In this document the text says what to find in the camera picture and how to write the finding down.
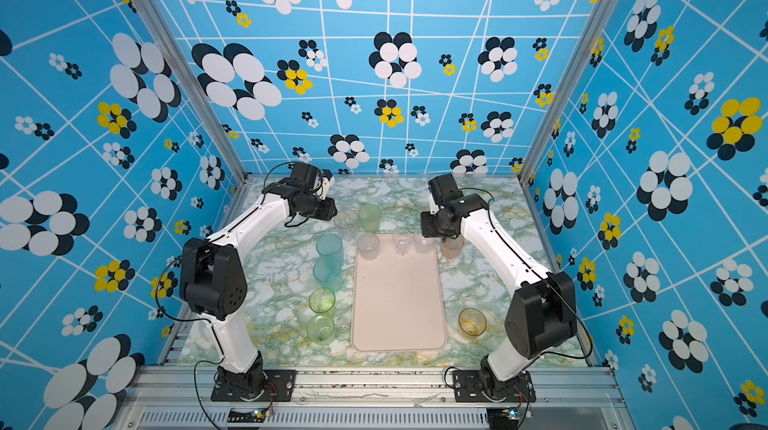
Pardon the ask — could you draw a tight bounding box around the clear faceted glass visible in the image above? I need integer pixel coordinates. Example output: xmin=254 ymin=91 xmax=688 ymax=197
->
xmin=413 ymin=233 xmax=434 ymax=254

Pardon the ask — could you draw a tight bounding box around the clear ribbed glass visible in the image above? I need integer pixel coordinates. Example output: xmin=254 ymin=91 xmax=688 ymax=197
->
xmin=392 ymin=233 xmax=413 ymax=255

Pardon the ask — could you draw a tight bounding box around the light green textured cup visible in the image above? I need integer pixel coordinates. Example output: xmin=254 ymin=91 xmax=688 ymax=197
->
xmin=358 ymin=203 xmax=382 ymax=233

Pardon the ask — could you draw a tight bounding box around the pale green textured cup front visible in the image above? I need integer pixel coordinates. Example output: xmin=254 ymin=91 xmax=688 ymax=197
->
xmin=307 ymin=314 xmax=336 ymax=345

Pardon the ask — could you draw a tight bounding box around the clear smooth glass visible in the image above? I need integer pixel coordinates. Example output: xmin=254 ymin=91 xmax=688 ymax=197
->
xmin=333 ymin=209 xmax=358 ymax=240

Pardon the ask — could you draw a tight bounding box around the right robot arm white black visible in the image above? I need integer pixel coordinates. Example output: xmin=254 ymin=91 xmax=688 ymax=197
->
xmin=420 ymin=174 xmax=580 ymax=401

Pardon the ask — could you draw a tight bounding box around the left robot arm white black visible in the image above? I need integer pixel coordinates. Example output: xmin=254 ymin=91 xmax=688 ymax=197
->
xmin=179 ymin=162 xmax=338 ymax=401

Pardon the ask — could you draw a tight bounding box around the pink rectangular plastic tray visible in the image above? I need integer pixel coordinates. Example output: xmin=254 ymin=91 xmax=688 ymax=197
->
xmin=351 ymin=234 xmax=447 ymax=352

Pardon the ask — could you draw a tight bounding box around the pink textured cup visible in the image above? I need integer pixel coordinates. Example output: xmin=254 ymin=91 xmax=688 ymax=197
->
xmin=440 ymin=235 xmax=465 ymax=260

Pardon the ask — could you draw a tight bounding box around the teal textured cup rear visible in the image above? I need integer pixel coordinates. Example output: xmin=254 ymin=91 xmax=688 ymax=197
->
xmin=315 ymin=233 xmax=344 ymax=265

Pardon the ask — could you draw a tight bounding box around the teal textured cup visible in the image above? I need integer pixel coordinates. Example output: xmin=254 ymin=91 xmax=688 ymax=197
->
xmin=313 ymin=256 xmax=343 ymax=292
xmin=315 ymin=233 xmax=344 ymax=265

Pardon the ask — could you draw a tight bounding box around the teal textured cup front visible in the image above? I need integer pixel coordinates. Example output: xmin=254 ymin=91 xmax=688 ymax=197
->
xmin=313 ymin=256 xmax=343 ymax=292

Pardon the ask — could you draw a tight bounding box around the amber yellow glass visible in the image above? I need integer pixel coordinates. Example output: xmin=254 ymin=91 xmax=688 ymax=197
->
xmin=458 ymin=307 xmax=487 ymax=338

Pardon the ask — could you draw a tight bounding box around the green smooth glass rear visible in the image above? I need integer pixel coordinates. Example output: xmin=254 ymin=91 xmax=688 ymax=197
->
xmin=308 ymin=287 xmax=336 ymax=316

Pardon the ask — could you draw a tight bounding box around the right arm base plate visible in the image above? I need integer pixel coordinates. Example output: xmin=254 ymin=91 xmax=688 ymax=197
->
xmin=451 ymin=369 xmax=537 ymax=404

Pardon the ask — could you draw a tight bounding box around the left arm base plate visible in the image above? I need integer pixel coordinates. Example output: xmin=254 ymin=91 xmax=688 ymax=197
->
xmin=210 ymin=369 xmax=297 ymax=403

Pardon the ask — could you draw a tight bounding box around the aluminium front rail frame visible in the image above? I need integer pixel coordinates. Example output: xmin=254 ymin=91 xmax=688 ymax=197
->
xmin=113 ymin=366 xmax=635 ymax=429

